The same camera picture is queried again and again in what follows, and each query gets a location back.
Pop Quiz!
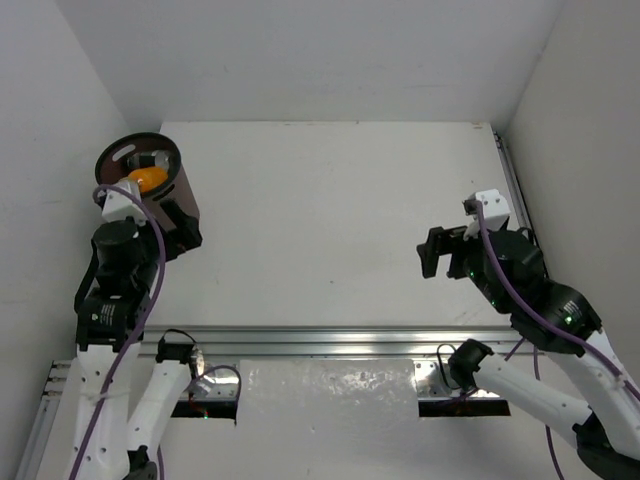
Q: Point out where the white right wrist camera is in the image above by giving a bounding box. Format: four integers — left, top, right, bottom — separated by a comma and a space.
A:
463, 189, 511, 240

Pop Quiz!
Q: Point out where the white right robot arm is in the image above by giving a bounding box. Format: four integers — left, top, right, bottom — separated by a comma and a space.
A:
416, 227, 639, 479

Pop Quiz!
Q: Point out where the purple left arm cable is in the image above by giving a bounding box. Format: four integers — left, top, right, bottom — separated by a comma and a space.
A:
64, 183, 242, 480

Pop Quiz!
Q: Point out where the clear bottle black label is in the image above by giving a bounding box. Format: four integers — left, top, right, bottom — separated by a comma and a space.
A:
127, 150, 171, 171

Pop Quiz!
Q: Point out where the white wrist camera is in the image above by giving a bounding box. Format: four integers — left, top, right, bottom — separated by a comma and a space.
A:
96, 177, 147, 226
463, 189, 511, 240

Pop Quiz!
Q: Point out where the small orange juice bottle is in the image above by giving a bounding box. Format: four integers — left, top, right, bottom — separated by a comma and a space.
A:
127, 167, 168, 194

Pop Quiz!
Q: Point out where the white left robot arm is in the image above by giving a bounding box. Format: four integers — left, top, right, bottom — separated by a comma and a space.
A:
64, 191, 202, 479

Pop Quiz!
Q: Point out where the brown plastic waste bin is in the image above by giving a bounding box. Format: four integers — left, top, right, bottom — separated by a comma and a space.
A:
94, 132, 200, 232

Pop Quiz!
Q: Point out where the aluminium rail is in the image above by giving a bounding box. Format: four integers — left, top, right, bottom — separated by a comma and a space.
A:
44, 324, 536, 401
490, 125, 557, 281

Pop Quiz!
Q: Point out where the aluminium front rail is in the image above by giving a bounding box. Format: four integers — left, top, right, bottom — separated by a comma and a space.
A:
44, 324, 536, 401

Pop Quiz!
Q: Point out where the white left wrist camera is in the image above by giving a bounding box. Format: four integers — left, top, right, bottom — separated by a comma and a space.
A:
96, 177, 147, 226

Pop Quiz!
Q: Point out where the aluminium right side rail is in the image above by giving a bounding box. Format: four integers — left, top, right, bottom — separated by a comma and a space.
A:
490, 125, 557, 281

